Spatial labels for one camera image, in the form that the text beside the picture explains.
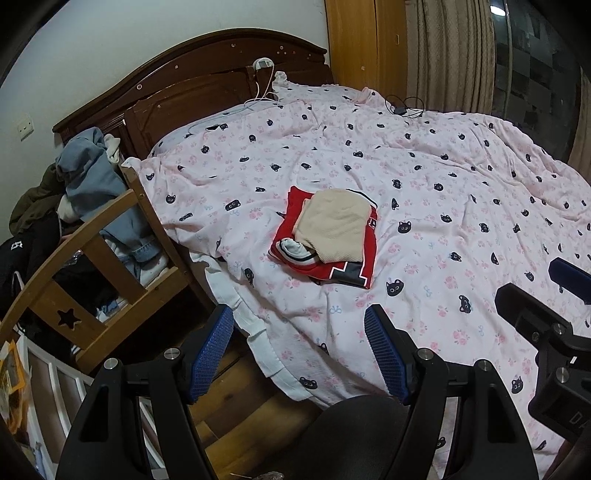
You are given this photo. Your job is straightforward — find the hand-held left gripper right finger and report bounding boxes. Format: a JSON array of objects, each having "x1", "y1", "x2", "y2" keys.
[{"x1": 364, "y1": 305, "x2": 540, "y2": 480}]

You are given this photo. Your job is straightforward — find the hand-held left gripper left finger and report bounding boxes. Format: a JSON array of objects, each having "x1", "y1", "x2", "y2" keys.
[{"x1": 55, "y1": 305, "x2": 235, "y2": 480}]

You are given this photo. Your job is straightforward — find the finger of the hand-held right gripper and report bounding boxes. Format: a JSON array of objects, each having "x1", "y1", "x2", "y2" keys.
[
  {"x1": 495, "y1": 284, "x2": 591, "y2": 370},
  {"x1": 549, "y1": 258, "x2": 591, "y2": 305}
]

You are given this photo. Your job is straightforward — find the cream knit sweater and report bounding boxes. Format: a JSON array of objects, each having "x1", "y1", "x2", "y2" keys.
[{"x1": 295, "y1": 189, "x2": 372, "y2": 266}]

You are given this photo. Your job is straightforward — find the person's right forearm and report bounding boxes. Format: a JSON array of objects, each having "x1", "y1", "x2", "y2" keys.
[{"x1": 545, "y1": 438, "x2": 578, "y2": 480}]

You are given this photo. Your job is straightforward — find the black clothes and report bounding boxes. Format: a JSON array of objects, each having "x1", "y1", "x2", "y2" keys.
[{"x1": 0, "y1": 217, "x2": 116, "y2": 319}]

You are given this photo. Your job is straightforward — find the white bed sheet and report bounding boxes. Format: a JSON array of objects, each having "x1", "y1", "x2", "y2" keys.
[{"x1": 191, "y1": 251, "x2": 319, "y2": 402}]

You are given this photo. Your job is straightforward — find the black round seat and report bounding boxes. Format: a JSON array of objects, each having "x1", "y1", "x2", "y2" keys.
[{"x1": 295, "y1": 394, "x2": 416, "y2": 480}]

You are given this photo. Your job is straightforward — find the beige curtain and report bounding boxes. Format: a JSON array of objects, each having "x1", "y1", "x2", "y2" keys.
[
  {"x1": 406, "y1": 0, "x2": 511, "y2": 116},
  {"x1": 567, "y1": 115, "x2": 591, "y2": 181}
]

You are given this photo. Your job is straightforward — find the red jersey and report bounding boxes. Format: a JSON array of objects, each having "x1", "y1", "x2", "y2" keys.
[{"x1": 269, "y1": 187, "x2": 379, "y2": 291}]

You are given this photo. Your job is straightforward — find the white railing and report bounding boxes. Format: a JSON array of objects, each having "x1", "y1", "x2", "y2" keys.
[{"x1": 18, "y1": 342, "x2": 158, "y2": 480}]

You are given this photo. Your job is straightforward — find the wooden chair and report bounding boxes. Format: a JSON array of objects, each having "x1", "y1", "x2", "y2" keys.
[{"x1": 0, "y1": 159, "x2": 197, "y2": 374}]

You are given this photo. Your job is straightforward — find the pink cat-print duvet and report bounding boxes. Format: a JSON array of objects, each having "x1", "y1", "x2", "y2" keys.
[{"x1": 139, "y1": 83, "x2": 591, "y2": 480}]

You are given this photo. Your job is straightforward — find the yellow bag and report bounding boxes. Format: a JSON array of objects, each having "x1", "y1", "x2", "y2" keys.
[{"x1": 0, "y1": 339, "x2": 28, "y2": 435}]

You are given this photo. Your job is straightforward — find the blue jeans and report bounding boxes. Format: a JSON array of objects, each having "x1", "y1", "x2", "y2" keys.
[{"x1": 56, "y1": 128, "x2": 155, "y2": 264}]

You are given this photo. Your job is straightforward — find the pale pillow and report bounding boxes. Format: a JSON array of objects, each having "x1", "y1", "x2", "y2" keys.
[{"x1": 152, "y1": 99, "x2": 319, "y2": 155}]

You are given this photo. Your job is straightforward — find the olive jacket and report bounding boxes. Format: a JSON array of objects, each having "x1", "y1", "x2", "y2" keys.
[{"x1": 9, "y1": 164, "x2": 65, "y2": 236}]

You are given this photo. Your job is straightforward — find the dark wooden headboard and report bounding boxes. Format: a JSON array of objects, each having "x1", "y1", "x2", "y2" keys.
[{"x1": 52, "y1": 28, "x2": 335, "y2": 160}]

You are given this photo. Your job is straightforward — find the wooden wardrobe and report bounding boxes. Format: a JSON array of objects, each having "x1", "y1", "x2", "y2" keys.
[{"x1": 324, "y1": 0, "x2": 419, "y2": 100}]

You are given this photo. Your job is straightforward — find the black charger cable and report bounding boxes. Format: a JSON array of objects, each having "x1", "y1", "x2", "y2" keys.
[{"x1": 385, "y1": 95, "x2": 426, "y2": 118}]

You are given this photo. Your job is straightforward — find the white charger with cable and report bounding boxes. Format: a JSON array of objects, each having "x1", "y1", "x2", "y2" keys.
[{"x1": 189, "y1": 58, "x2": 280, "y2": 134}]

